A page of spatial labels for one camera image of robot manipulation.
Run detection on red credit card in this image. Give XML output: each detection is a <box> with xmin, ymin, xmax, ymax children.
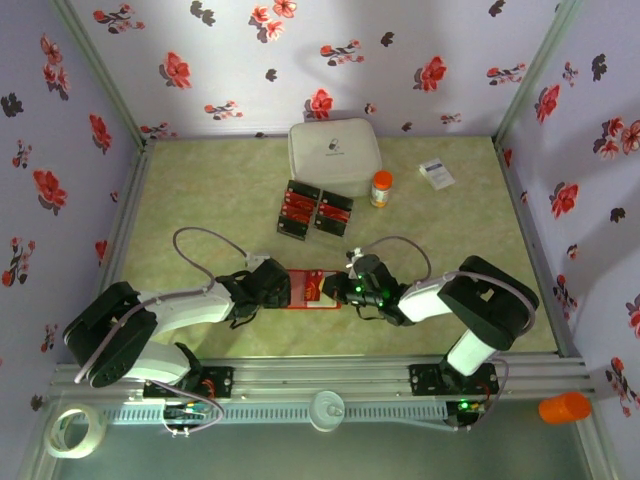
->
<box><xmin>316</xmin><ymin>201</ymin><xmax>352</xmax><ymax>221</ymax></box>
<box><xmin>279</xmin><ymin>202</ymin><xmax>314</xmax><ymax>224</ymax></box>
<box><xmin>302</xmin><ymin>270</ymin><xmax>326</xmax><ymax>302</ymax></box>
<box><xmin>282</xmin><ymin>190</ymin><xmax>317</xmax><ymax>210</ymax></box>

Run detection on red card holder clear sleeves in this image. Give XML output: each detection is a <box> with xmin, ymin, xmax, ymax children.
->
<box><xmin>280</xmin><ymin>269</ymin><xmax>344</xmax><ymax>310</ymax></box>

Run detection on black credit card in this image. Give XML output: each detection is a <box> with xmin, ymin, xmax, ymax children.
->
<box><xmin>285</xmin><ymin>178</ymin><xmax>322</xmax><ymax>199</ymax></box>
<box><xmin>276</xmin><ymin>214</ymin><xmax>310</xmax><ymax>241</ymax></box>
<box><xmin>312</xmin><ymin>214</ymin><xmax>348</xmax><ymax>237</ymax></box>
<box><xmin>319</xmin><ymin>188</ymin><xmax>355</xmax><ymax>207</ymax></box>

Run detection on orange-capped pill bottle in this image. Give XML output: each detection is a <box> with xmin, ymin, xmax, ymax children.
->
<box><xmin>369</xmin><ymin>170</ymin><xmax>395</xmax><ymax>209</ymax></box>

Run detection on clear round plastic lid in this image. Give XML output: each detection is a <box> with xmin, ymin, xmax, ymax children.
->
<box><xmin>308</xmin><ymin>390</ymin><xmax>346</xmax><ymax>432</ymax></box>

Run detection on white zip medicine case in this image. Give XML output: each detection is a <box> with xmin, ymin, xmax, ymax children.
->
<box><xmin>288</xmin><ymin>117</ymin><xmax>384</xmax><ymax>199</ymax></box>

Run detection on small white medicine box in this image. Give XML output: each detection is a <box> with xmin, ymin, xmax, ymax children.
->
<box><xmin>418</xmin><ymin>157</ymin><xmax>457</xmax><ymax>192</ymax></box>

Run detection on clear tape roll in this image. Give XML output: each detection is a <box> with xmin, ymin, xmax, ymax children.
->
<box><xmin>44</xmin><ymin>403</ymin><xmax>108</xmax><ymax>460</ymax></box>

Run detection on orange plastic vial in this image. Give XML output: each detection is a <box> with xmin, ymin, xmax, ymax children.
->
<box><xmin>538</xmin><ymin>391</ymin><xmax>593</xmax><ymax>426</ymax></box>

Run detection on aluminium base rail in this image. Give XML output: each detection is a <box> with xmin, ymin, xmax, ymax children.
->
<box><xmin>48</xmin><ymin>355</ymin><xmax>597</xmax><ymax>401</ymax></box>

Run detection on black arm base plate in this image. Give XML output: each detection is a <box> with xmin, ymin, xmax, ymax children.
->
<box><xmin>143</xmin><ymin>366</ymin><xmax>235</xmax><ymax>400</ymax></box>
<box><xmin>408</xmin><ymin>363</ymin><xmax>500</xmax><ymax>396</ymax></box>

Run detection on lilac left arm cable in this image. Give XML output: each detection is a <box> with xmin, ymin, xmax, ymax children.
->
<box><xmin>73</xmin><ymin>227</ymin><xmax>261</xmax><ymax>437</ymax></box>

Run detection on grey slotted cable duct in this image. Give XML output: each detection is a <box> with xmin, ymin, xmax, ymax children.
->
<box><xmin>102</xmin><ymin>402</ymin><xmax>450</xmax><ymax>427</ymax></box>

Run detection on aluminium side rail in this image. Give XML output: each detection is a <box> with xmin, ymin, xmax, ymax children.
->
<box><xmin>74</xmin><ymin>142</ymin><xmax>156</xmax><ymax>364</ymax></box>
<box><xmin>492</xmin><ymin>137</ymin><xmax>584</xmax><ymax>359</ymax></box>

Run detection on aluminium lower frame bar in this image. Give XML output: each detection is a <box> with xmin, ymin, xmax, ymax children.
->
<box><xmin>574</xmin><ymin>419</ymin><xmax>619</xmax><ymax>480</ymax></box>
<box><xmin>17</xmin><ymin>397</ymin><xmax>64</xmax><ymax>480</ymax></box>

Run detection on aluminium frame post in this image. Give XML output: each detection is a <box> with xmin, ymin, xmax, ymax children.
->
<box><xmin>49</xmin><ymin>0</ymin><xmax>154</xmax><ymax>149</ymax></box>
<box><xmin>492</xmin><ymin>0</ymin><xmax>584</xmax><ymax>144</ymax></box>

